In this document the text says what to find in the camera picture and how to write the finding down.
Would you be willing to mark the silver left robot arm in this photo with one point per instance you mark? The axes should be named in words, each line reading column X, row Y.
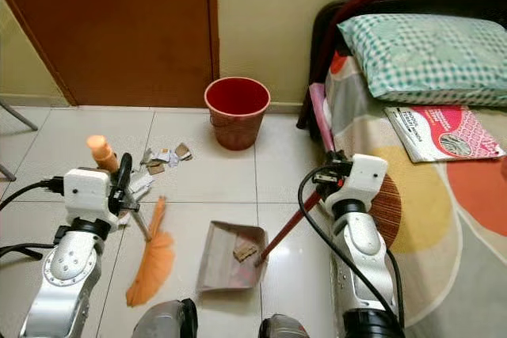
column 67, row 271

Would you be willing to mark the red plastic waste bucket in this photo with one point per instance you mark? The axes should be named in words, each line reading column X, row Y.
column 238, row 116

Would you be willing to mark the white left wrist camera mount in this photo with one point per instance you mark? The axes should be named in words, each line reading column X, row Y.
column 87, row 191

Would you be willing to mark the patterned grey orange bed sheet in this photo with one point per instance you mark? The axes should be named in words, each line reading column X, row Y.
column 444, row 227

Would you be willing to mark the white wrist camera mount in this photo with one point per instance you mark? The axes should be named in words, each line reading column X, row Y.
column 87, row 191
column 364, row 176

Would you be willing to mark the grey metal chair legs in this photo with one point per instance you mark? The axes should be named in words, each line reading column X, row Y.
column 20, row 116

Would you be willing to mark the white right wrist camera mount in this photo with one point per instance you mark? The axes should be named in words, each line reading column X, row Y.
column 364, row 176

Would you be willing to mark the brown wooden door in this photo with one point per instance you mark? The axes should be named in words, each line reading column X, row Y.
column 119, row 29

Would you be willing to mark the grey right robot leg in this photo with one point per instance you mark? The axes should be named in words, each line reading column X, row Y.
column 283, row 328

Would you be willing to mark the small brown cardboard piece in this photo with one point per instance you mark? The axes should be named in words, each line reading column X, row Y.
column 183, row 151

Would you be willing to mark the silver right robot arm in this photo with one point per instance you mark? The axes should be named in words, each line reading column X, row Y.
column 360, row 251

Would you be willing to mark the pink and white magazine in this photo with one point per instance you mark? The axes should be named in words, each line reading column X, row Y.
column 444, row 132

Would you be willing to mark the grey left robot leg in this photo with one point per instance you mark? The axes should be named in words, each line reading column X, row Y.
column 166, row 320

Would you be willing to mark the green checked pillow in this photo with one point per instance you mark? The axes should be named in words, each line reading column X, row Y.
column 428, row 57

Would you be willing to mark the orange bristle hand broom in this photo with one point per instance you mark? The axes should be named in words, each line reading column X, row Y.
column 152, row 267

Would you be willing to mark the brown cardboard scrap in dustpan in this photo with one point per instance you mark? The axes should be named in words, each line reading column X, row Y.
column 245, row 252

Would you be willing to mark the grey robot leg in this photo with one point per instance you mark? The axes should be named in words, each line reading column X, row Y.
column 283, row 328
column 166, row 320

